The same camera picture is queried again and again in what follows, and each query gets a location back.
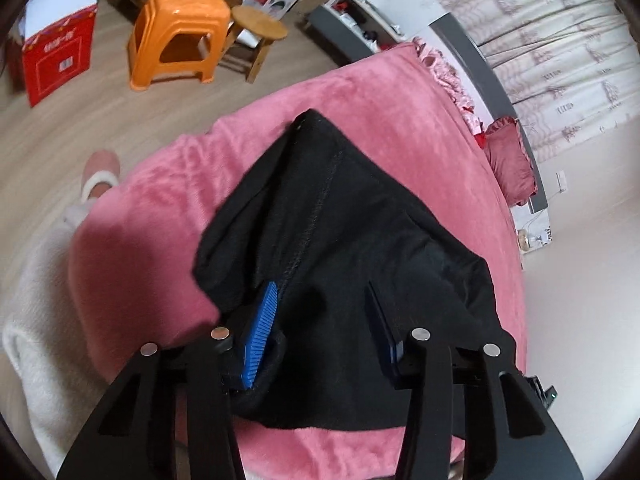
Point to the round wooden stool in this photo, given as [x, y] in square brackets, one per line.
[260, 22]

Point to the pink floral cloth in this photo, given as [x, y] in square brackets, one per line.
[445, 75]

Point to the red cloth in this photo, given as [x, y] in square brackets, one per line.
[479, 139]

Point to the pink slipper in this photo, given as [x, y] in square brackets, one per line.
[102, 167]

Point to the black pants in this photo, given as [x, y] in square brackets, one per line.
[340, 220]

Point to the grey and white headboard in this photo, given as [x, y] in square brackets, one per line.
[492, 75]

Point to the white fleece robe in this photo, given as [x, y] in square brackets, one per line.
[40, 310]

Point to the white wall socket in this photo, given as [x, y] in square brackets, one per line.
[562, 182]

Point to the orange plastic stool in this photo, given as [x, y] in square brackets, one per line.
[185, 10]

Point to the white nightstand with lamp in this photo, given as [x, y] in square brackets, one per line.
[526, 222]

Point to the floral print curtain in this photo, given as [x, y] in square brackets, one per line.
[550, 35]

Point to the dark pink ruffled pillow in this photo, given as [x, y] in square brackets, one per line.
[510, 160]

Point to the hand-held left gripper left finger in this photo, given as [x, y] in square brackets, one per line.
[260, 330]

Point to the pink fleece blanket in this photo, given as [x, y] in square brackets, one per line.
[380, 110]

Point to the red cardboard box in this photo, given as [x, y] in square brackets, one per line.
[55, 60]

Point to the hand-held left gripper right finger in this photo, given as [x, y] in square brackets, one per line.
[386, 342]

